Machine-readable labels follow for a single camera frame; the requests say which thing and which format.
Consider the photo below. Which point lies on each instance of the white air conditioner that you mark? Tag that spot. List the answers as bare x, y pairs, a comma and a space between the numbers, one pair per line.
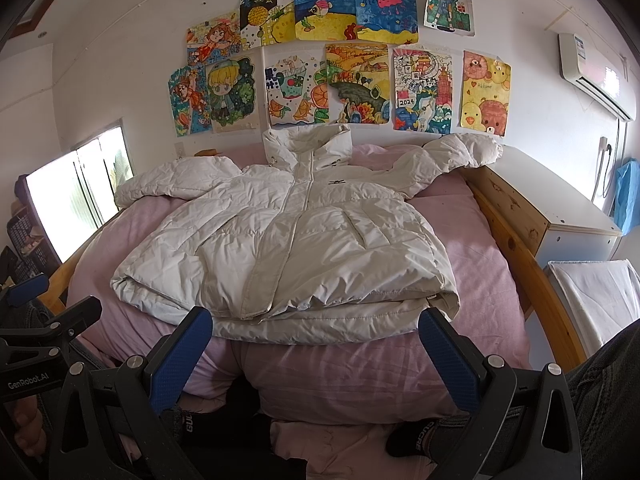
589, 70

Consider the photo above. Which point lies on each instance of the person's dark trouser leg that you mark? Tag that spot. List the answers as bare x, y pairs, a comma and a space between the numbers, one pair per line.
606, 398

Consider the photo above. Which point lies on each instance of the person's left hand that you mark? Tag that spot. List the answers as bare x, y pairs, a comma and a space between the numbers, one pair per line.
30, 436

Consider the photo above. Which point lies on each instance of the blond boy green drawing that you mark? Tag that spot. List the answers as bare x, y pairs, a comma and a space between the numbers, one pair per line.
231, 87

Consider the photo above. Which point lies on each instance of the white bedside cabinet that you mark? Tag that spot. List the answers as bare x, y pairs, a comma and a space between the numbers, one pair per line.
554, 220

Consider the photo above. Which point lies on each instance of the blue cloth hanging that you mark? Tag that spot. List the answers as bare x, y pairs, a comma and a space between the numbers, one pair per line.
627, 196

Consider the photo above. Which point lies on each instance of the red-haired mermaid drawing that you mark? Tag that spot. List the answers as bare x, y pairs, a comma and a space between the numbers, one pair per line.
189, 101

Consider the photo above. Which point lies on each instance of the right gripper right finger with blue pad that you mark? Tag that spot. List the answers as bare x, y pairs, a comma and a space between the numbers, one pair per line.
485, 388

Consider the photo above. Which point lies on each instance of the window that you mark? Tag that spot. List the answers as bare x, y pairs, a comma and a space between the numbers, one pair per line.
74, 195

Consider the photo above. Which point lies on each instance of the white puffer jacket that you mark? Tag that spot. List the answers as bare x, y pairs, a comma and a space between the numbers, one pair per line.
307, 248

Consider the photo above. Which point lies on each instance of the yellow bears chicks drawing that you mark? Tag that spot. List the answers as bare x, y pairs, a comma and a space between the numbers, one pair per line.
485, 99

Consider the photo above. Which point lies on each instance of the pink jellyfish drawing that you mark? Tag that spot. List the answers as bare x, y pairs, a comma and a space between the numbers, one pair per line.
387, 21

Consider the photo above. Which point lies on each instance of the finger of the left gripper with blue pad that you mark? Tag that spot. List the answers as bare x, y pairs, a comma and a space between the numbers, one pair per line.
41, 326
16, 295

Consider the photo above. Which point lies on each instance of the oranges and cup drawing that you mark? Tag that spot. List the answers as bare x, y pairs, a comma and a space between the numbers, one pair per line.
297, 91

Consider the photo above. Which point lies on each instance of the wooden bed frame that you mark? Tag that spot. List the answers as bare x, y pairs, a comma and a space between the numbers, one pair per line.
535, 292

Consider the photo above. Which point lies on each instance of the pineapple yellow drawing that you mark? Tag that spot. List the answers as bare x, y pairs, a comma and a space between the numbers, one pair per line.
266, 22

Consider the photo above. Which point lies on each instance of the orange-haired girl drawing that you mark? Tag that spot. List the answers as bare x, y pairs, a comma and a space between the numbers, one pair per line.
214, 40

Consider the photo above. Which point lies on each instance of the white pipe on wall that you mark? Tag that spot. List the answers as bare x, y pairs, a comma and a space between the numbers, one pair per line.
604, 153

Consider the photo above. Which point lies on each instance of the left black sock foot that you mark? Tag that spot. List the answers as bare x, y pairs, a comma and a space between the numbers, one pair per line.
222, 444

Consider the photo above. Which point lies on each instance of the yellow landscape drawing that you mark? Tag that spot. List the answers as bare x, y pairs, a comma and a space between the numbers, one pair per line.
359, 78

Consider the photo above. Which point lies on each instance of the fish blue sea drawing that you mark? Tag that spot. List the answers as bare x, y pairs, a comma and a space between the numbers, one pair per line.
325, 20

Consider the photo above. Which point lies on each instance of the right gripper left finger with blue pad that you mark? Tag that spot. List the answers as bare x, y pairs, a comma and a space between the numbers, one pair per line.
115, 427

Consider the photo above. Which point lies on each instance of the pink bed sheet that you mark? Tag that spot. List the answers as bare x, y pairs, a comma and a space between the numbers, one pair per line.
329, 405

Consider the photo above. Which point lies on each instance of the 2024 tower drawing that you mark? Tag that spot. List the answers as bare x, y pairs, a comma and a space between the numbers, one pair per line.
423, 90

